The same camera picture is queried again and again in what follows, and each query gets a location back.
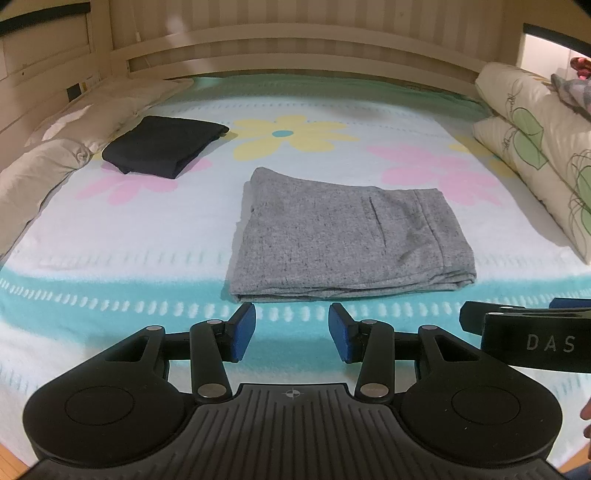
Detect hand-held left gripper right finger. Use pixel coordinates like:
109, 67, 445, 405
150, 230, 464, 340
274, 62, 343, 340
327, 303, 481, 401

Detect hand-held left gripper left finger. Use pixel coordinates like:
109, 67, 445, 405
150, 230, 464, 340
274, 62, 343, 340
102, 302, 257, 401

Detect grey pants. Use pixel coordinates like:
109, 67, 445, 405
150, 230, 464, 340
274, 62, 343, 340
228, 167, 477, 304

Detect flower print blanket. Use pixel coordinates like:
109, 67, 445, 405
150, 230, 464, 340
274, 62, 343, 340
0, 76, 591, 472

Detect cream leaf print pillow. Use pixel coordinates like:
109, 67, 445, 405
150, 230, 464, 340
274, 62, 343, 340
472, 117, 591, 265
475, 62, 591, 217

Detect black folded garment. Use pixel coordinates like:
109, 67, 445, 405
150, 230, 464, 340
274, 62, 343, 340
102, 115, 230, 180

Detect grey pink patterned cloth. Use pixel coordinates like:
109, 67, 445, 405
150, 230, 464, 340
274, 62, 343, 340
551, 71, 591, 110

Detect wooden bed frame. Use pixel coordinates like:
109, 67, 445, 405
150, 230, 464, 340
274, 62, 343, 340
0, 0, 591, 139

